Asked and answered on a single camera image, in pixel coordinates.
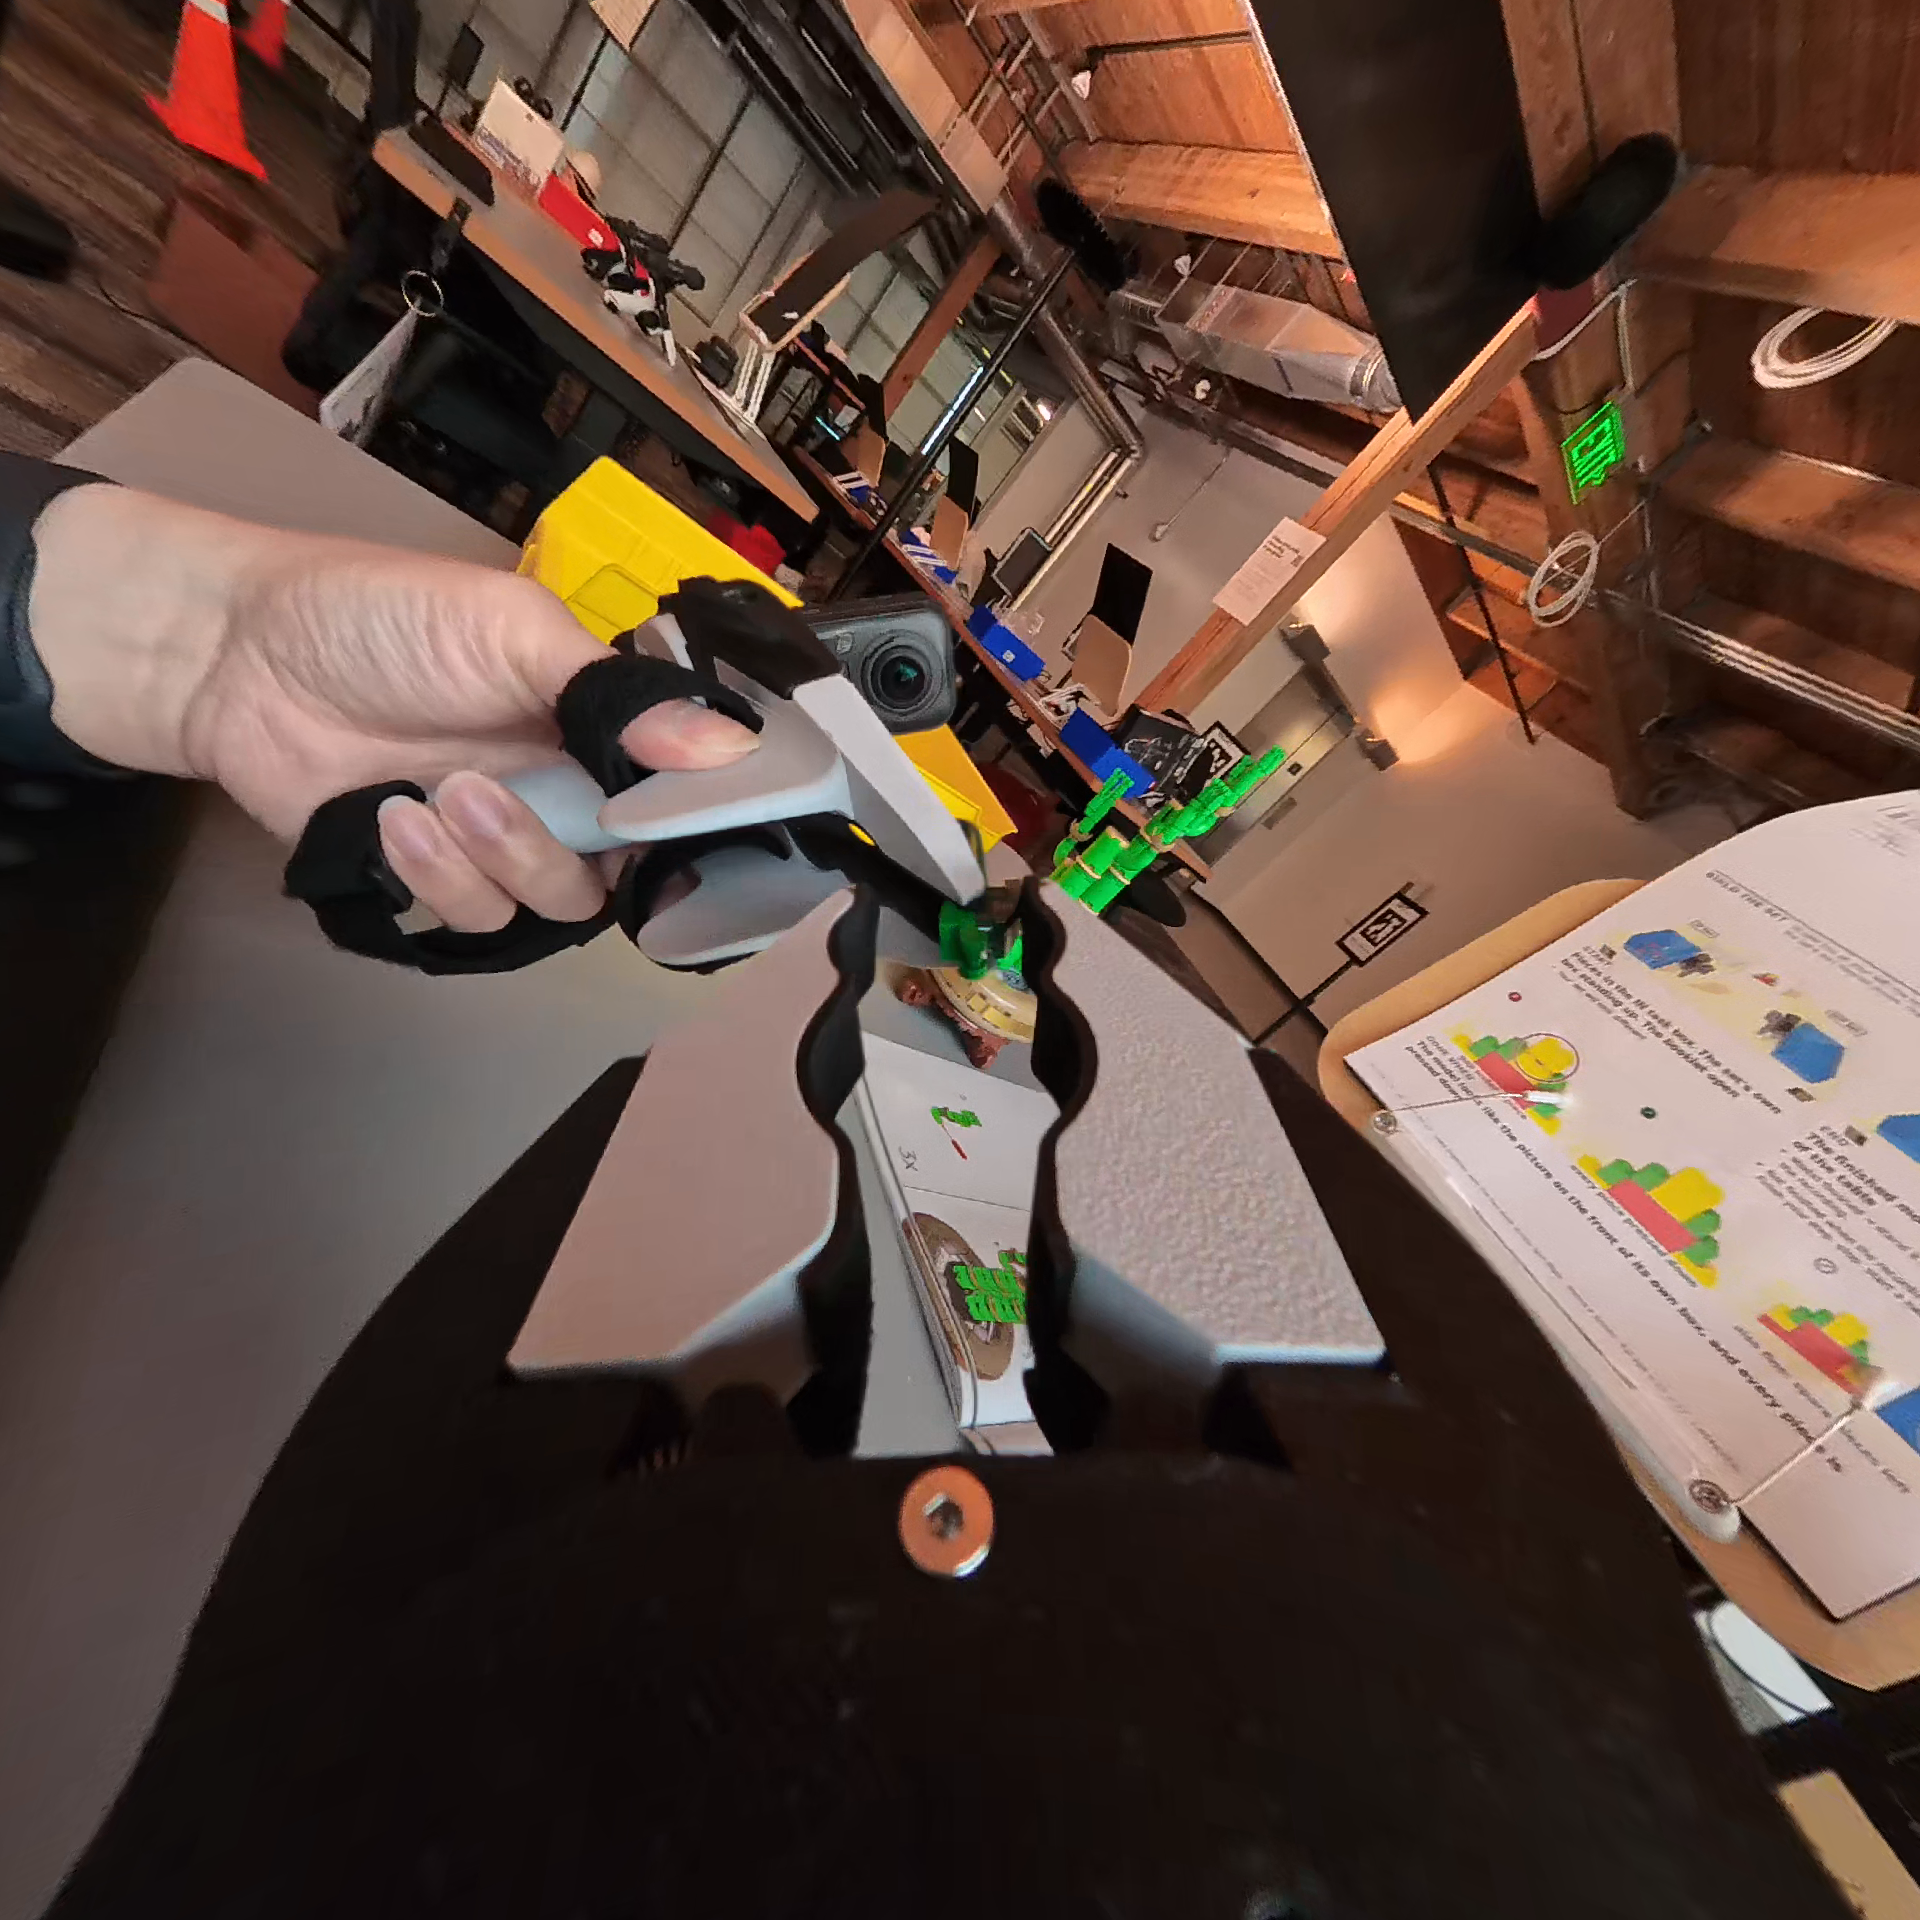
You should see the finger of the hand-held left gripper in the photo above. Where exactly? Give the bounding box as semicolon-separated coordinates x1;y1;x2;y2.
625;843;863;969
787;673;987;905

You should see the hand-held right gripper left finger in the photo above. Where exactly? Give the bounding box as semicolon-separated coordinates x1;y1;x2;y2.
507;885;887;1427

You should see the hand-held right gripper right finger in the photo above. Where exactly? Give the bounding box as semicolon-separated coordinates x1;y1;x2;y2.
1024;882;1385;1450

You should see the person's left forearm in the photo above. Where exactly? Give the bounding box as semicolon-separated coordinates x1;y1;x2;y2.
0;451;108;781

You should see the green lego bamboo model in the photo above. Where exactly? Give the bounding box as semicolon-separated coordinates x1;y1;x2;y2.
895;747;1292;1074

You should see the lego instruction booklet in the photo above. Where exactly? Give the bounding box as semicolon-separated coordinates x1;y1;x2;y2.
847;1026;1059;1457

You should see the person's left hand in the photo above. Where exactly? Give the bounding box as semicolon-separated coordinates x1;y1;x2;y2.
30;481;767;936

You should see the yellow storage bin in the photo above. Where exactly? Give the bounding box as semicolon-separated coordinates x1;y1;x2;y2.
517;457;1021;849

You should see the black monitor screen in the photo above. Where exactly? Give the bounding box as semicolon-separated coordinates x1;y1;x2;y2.
1065;545;1157;707

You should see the long wooden work table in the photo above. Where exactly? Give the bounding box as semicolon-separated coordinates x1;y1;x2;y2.
372;128;817;528

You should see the black white toy robot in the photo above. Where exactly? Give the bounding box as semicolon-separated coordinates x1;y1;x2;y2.
582;217;707;369

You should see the white paper notice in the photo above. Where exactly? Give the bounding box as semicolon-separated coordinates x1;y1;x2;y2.
1212;517;1328;624

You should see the white illustrated task sheet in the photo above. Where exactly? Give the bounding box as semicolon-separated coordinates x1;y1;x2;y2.
1343;796;1920;1622

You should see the black fuzzy microphone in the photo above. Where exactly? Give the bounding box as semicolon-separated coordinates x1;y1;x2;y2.
1036;177;1134;296
1529;133;1683;290

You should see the green exit sign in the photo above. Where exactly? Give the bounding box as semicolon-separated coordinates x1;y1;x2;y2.
1558;397;1630;506

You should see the black hanging panel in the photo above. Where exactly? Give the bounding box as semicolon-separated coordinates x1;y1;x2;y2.
1253;0;1547;422

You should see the silver ventilation duct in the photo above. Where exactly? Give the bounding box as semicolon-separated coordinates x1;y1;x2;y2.
1110;276;1404;414

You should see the white cable coil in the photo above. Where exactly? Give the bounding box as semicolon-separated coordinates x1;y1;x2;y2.
1750;304;1900;394
1526;528;1604;628

